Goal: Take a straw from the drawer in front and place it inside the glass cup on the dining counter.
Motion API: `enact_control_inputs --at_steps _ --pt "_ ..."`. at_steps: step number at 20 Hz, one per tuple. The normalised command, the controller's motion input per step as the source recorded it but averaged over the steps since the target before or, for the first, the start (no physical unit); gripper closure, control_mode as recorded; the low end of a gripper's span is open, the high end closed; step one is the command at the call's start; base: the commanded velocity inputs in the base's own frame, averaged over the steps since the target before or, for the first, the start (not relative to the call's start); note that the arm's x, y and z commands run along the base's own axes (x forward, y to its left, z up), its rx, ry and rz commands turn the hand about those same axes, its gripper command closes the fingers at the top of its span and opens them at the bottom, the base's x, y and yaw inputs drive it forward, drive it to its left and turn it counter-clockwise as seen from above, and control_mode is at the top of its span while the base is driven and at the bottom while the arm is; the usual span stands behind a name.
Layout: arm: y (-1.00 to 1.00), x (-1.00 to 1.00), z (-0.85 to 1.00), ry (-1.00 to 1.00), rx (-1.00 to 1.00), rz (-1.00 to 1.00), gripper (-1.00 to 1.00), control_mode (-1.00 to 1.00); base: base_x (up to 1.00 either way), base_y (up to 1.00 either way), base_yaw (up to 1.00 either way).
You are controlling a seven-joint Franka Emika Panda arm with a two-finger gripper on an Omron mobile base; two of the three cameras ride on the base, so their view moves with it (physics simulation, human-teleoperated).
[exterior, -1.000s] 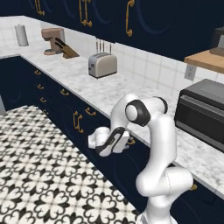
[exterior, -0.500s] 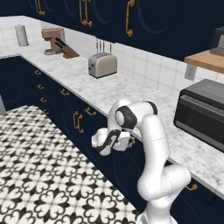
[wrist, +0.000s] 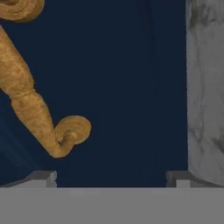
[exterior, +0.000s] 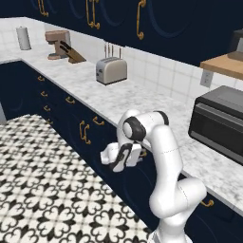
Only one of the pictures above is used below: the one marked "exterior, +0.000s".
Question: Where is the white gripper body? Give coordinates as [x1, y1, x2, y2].
[100, 143, 143, 168]

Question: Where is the navy base cupboard run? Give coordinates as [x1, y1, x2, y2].
[22, 61, 243, 243]
[0, 60, 36, 122]

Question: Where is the silver beige toaster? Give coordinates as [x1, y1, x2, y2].
[95, 56, 128, 85]

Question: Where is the wooden knife block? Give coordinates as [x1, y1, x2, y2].
[65, 44, 87, 65]

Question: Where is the black microwave oven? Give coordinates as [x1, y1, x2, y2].
[188, 84, 243, 166]

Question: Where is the pinkish brown coffee machine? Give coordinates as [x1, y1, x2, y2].
[45, 29, 72, 61]

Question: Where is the white paper towel roll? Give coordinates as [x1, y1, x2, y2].
[15, 26, 32, 51]

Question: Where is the dark grey object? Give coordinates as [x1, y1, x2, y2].
[227, 28, 243, 63]

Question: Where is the gold cupboard door handle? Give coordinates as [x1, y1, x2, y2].
[79, 120, 87, 141]
[84, 123, 92, 146]

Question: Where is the grey wall outlet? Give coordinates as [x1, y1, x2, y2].
[199, 69, 214, 88]

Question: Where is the wooden wall shelf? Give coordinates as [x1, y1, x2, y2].
[199, 53, 243, 81]

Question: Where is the navy wall cupboard run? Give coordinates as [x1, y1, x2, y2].
[0, 0, 243, 67]

